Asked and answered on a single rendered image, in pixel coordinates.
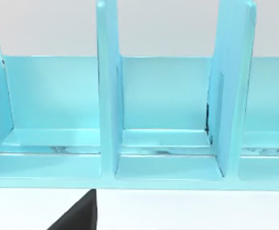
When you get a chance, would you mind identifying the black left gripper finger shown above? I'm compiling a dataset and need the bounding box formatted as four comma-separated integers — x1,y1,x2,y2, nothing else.
46,188,98,230

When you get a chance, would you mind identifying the light blue rack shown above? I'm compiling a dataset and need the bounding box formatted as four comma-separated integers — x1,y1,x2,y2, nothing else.
0,0,279,190

